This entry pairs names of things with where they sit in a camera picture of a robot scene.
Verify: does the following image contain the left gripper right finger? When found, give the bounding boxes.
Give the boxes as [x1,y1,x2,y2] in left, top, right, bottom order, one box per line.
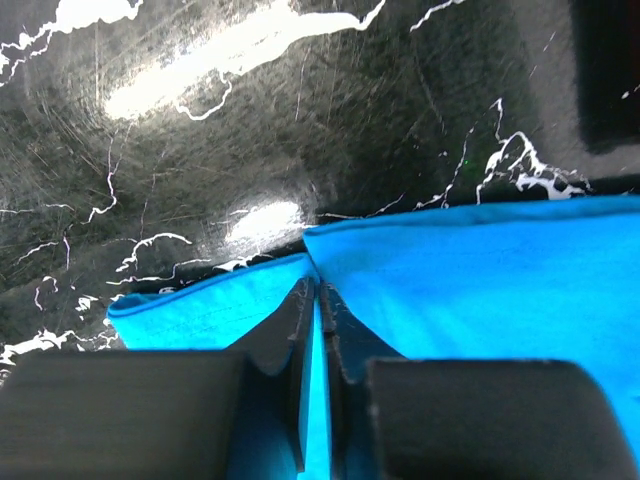
[320,284,639,479]

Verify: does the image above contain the bright blue t shirt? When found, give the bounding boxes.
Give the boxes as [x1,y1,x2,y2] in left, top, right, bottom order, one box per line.
[107,195,640,480]

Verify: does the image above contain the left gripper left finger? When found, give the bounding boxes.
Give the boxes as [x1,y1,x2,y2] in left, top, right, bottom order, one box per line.
[1,278,315,479]

